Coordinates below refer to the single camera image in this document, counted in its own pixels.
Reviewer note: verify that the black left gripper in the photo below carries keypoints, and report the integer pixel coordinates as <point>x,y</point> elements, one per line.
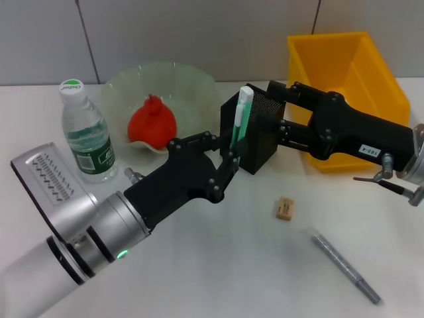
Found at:
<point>175,185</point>

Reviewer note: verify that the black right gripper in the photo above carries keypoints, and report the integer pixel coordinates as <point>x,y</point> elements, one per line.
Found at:
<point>351,132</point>

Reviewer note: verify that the green utility knife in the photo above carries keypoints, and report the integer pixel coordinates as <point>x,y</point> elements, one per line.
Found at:
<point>240,122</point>

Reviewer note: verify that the orange fruit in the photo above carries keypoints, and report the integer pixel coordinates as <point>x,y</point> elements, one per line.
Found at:
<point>152,126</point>

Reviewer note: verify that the beige eraser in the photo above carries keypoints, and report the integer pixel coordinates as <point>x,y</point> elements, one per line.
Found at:
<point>285,208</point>

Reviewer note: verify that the clear water bottle green label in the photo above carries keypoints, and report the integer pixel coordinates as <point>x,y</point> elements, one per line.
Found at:
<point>89,145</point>

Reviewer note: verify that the grey pen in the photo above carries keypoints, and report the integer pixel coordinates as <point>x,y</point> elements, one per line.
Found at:
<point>344,263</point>

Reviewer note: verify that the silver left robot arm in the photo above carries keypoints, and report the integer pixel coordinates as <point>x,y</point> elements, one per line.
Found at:
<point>83,232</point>

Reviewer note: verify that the black mesh pen holder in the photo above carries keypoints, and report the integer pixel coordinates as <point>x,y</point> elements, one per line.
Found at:
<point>261,155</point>

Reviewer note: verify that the pale green wavy fruit bowl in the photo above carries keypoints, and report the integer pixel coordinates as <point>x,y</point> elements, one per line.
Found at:
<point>192,99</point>

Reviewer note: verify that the yellow plastic bin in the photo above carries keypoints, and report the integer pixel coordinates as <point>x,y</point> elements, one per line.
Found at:
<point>331,59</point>

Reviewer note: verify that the silver left gripper connector stub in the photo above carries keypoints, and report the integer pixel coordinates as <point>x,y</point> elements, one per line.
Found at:
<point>132,174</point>

